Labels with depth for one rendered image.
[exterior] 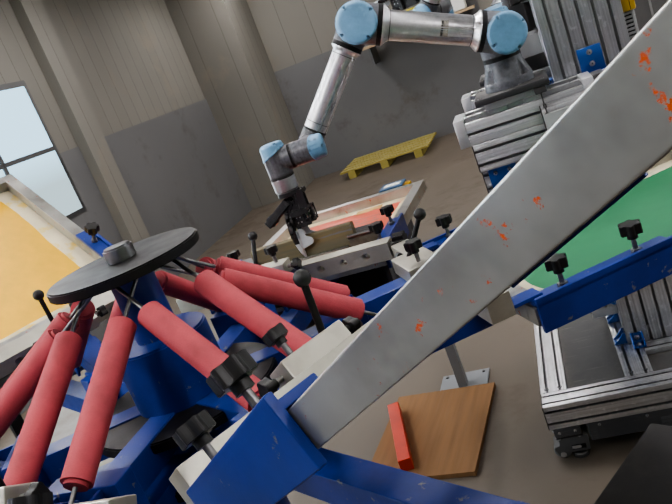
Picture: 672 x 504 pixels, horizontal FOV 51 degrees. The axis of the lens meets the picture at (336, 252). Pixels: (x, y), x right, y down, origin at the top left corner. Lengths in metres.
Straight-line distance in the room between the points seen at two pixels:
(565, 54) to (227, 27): 7.34
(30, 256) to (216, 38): 7.36
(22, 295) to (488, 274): 1.98
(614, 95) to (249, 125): 9.27
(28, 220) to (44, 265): 0.26
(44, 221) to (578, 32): 1.83
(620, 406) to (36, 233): 1.98
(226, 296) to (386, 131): 8.75
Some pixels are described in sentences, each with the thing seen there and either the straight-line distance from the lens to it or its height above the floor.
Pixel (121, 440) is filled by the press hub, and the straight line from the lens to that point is 1.45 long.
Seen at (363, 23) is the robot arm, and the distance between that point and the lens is 2.05.
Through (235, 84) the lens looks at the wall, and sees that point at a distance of 9.49.
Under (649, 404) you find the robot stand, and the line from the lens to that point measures 2.52.
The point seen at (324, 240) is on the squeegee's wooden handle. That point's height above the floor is 1.03.
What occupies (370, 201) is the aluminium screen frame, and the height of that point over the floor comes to 0.98.
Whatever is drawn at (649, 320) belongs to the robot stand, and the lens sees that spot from 2.72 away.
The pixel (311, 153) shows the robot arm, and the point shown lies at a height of 1.30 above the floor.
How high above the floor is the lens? 1.54
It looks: 15 degrees down
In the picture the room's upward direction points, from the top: 21 degrees counter-clockwise
